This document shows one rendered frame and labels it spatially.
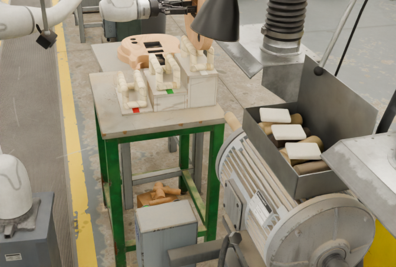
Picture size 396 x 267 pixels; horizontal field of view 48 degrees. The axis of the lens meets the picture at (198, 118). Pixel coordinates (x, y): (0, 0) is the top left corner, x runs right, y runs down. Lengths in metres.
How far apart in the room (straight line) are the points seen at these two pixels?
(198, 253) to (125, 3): 1.12
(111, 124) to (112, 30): 1.79
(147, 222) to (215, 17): 0.57
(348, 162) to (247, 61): 0.47
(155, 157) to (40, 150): 0.87
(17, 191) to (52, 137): 1.92
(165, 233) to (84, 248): 1.54
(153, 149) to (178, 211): 2.21
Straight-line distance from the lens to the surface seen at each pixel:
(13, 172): 1.77
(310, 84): 1.09
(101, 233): 2.80
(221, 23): 1.14
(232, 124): 1.37
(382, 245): 2.39
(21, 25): 1.63
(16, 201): 1.81
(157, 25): 4.51
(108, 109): 2.11
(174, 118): 2.02
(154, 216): 1.24
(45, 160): 3.44
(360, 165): 0.79
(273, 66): 1.12
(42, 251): 1.92
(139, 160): 3.33
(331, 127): 1.04
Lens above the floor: 1.97
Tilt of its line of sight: 31 degrees down
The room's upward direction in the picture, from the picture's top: 2 degrees clockwise
